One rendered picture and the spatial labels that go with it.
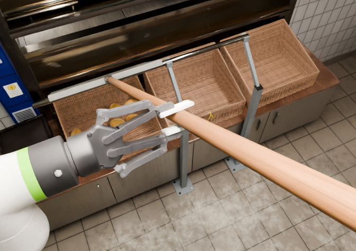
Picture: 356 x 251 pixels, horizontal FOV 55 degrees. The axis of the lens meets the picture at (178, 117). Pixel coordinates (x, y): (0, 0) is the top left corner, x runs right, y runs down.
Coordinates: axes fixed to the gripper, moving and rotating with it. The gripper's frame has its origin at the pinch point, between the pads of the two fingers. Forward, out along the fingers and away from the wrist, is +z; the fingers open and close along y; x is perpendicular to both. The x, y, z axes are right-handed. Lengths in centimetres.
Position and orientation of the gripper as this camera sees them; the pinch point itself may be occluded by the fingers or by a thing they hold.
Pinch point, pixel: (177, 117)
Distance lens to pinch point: 63.9
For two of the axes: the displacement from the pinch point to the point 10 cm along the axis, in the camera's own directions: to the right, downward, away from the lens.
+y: 2.8, 9.2, 2.8
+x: 3.4, 1.8, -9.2
